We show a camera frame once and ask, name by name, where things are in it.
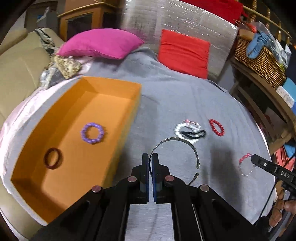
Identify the dark red bangle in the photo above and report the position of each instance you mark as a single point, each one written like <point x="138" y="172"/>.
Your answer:
<point x="53" y="158"/>

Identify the wicker basket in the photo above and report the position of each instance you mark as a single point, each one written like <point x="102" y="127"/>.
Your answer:
<point x="265" y="64"/>

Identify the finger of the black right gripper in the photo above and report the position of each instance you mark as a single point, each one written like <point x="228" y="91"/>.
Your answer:
<point x="276" y="170"/>

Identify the silver wire bangle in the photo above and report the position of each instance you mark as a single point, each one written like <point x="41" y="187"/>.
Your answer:
<point x="173" y="139"/>

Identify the grey blanket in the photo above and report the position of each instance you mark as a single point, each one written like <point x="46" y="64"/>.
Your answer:
<point x="173" y="104"/>

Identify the orange cardboard box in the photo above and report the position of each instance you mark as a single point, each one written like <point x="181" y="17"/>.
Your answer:
<point x="89" y="122"/>

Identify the red cushion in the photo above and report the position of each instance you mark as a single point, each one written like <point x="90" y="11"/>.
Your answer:
<point x="184" y="54"/>

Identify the grey plastic bag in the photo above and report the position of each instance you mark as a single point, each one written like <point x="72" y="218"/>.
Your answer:
<point x="49" y="77"/>

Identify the patterned beige scarf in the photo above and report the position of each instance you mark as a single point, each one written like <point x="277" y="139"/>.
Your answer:
<point x="67" y="66"/>

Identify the silver insulation panel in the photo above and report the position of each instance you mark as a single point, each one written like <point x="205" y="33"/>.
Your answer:
<point x="147" y="19"/>

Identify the wooden shelf frame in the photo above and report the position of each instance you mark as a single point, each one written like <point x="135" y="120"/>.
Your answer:
<point x="265" y="104"/>

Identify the magenta pillow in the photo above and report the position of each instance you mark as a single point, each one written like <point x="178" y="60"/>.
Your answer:
<point x="106" y="43"/>

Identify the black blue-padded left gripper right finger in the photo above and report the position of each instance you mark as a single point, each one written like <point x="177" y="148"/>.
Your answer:
<point x="159" y="172"/>

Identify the pink bed sheet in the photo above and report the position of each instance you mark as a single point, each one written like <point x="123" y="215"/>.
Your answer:
<point x="25" y="110"/>

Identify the person's right hand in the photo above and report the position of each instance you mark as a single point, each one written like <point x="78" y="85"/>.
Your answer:
<point x="276" y="215"/>

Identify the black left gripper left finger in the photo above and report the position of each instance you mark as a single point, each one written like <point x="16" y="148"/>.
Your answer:
<point x="140" y="187"/>

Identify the blue cloth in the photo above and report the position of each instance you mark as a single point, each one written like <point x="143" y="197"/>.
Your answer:
<point x="259" y="41"/>

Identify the wooden cabinet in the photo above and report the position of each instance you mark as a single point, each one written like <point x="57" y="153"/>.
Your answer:
<point x="80" y="16"/>

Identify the red fabric on headboard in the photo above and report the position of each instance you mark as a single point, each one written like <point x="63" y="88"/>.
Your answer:
<point x="229" y="10"/>

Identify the beige leather sofa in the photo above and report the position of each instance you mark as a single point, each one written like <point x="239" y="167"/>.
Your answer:
<point x="22" y="61"/>

